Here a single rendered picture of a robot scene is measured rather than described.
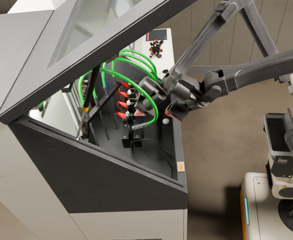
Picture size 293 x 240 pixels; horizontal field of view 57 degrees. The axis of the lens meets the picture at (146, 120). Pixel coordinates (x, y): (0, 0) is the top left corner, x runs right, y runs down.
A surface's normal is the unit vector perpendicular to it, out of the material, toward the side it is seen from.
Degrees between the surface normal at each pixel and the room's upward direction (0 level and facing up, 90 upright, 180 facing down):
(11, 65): 0
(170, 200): 90
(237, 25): 90
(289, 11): 90
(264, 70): 81
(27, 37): 0
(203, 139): 0
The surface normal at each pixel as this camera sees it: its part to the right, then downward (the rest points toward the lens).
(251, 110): -0.10, -0.69
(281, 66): -0.11, 0.61
